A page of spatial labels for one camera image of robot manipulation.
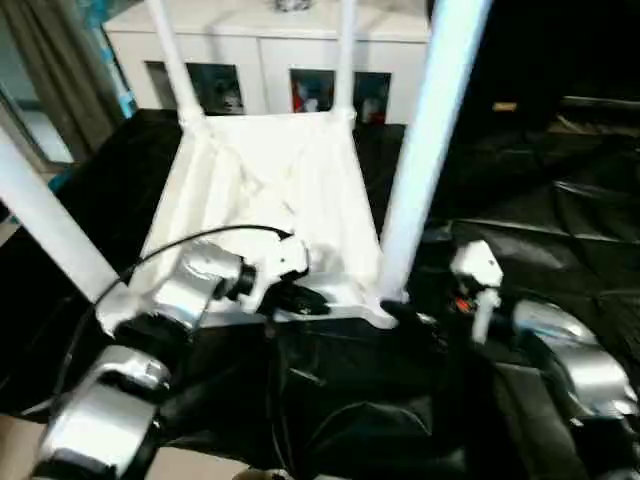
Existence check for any black mat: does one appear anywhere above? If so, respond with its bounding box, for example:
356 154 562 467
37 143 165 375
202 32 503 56
0 104 640 480

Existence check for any grey-brown curtain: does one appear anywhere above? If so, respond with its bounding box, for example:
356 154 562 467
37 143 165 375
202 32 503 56
7 0 127 157

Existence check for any white glass-door cabinet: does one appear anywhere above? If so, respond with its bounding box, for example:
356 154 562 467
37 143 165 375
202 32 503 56
101 0 435 125

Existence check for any dark rounded robot torso part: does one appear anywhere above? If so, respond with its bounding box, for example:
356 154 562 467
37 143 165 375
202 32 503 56
233 466 282 480

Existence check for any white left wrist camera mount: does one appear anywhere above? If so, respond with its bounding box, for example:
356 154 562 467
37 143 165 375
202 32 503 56
238 233 312 312

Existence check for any black speaker with gold label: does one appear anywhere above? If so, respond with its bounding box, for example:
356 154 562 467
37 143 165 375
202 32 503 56
409 0 640 132

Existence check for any white plastic table leg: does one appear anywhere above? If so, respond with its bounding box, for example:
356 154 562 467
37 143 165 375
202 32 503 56
378 0 495 307
0 131 125 307
333 0 360 125
146 0 207 127

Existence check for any glass sliding door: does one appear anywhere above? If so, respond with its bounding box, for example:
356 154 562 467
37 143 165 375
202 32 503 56
0 23 75 167

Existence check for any light blue plastic rack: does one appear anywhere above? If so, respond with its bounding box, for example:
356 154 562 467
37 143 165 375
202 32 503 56
96 23 137 115

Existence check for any teal floor strip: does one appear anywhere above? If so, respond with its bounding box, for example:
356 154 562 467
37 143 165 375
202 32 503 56
46 166 77 195

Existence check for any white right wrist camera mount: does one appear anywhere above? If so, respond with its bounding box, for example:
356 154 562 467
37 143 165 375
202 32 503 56
448 238 505 347

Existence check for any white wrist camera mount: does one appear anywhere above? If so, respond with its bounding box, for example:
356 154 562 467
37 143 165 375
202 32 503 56
238 233 312 312
448 238 505 347

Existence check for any white plastic table top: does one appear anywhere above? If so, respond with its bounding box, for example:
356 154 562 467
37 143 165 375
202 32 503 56
96 111 407 337

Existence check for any dark low bench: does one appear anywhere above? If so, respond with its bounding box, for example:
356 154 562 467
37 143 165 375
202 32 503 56
553 96 640 137

